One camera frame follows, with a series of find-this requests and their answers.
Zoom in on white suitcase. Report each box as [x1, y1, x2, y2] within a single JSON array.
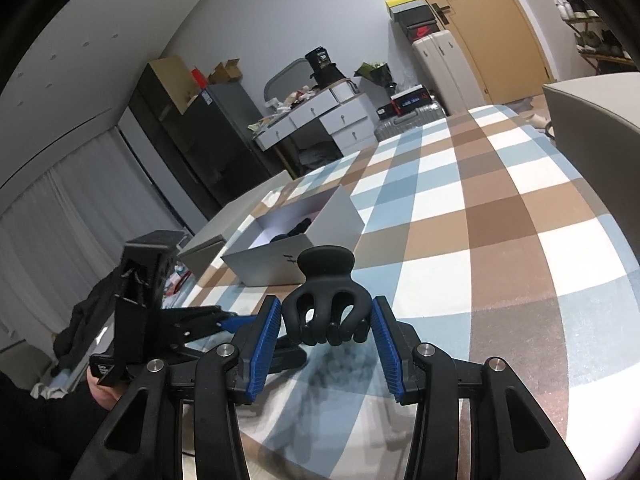
[[411, 30, 486, 116]]

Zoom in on pile of small packets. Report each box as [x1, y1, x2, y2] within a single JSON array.
[[162, 260, 193, 296]]

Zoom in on black ribbed hair claw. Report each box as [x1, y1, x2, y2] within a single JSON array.
[[270, 217, 315, 245]]

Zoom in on dark cloth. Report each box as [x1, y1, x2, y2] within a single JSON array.
[[52, 265, 123, 376]]

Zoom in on white curtain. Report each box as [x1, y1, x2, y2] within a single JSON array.
[[0, 132, 188, 361]]

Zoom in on large black hair claw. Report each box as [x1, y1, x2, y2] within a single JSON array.
[[282, 246, 372, 347]]

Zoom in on dark wrapped bouquet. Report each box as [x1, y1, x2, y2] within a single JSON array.
[[354, 61, 398, 92]]

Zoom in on shoe rack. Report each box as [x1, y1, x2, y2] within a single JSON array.
[[537, 0, 638, 68]]

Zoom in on wooden door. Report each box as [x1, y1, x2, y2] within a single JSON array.
[[385, 0, 556, 106]]

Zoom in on person's left forearm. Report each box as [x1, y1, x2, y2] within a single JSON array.
[[0, 370, 108, 480]]

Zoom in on black wardrobe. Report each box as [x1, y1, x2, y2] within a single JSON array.
[[127, 62, 223, 221]]

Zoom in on silver suitcase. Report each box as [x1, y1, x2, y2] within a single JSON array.
[[374, 102, 447, 143]]

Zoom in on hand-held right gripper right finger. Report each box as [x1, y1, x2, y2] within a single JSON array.
[[371, 296, 576, 480]]

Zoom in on grey arched mirror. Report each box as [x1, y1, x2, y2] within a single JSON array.
[[263, 59, 313, 108]]

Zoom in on white dressing table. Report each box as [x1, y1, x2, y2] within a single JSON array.
[[252, 77, 373, 163]]

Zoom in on person's left hand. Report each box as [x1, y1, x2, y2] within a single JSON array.
[[87, 367, 126, 411]]

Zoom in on black and red box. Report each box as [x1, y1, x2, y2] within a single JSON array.
[[377, 86, 432, 118]]

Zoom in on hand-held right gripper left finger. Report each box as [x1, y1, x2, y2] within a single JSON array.
[[72, 295, 283, 480]]

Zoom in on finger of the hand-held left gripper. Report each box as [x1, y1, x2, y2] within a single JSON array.
[[160, 304, 258, 346], [267, 341, 308, 375]]

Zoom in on cardboard boxes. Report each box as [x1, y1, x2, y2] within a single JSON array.
[[149, 55, 245, 113]]

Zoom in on pile of cosmetics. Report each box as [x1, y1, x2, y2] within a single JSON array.
[[247, 87, 321, 133]]

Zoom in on grey storage box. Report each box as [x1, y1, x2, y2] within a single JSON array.
[[221, 185, 365, 287]]

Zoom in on stack of shoe boxes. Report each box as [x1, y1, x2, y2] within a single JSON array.
[[385, 0, 441, 38]]

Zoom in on dark grey refrigerator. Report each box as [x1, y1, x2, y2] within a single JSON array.
[[187, 81, 296, 196]]

